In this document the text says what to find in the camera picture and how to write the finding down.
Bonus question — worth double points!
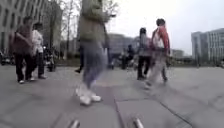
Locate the group of people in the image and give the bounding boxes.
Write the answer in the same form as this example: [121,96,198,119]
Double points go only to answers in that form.
[119,44,137,71]

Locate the low grey building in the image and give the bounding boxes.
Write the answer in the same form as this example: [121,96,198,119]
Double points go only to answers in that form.
[107,33,141,56]

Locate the person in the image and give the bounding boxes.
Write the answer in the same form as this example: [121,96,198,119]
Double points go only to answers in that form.
[135,27,153,81]
[143,18,172,90]
[31,22,48,80]
[74,44,86,74]
[74,0,112,107]
[8,15,36,85]

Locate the bare tree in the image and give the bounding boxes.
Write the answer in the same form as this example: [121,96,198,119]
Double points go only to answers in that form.
[101,0,120,24]
[61,0,80,60]

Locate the parked scooters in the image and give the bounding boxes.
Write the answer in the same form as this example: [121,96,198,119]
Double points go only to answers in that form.
[42,46,58,73]

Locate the robot's own part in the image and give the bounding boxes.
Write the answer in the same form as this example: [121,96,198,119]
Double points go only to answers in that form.
[133,117,145,128]
[69,119,81,128]

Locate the grey paved plaza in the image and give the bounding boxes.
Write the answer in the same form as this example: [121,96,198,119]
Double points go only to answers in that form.
[0,63,224,128]

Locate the large grey building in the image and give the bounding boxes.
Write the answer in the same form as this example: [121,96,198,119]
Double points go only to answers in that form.
[190,27,224,64]

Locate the tall grey building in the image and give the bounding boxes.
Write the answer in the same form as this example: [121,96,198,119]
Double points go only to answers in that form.
[0,0,63,58]

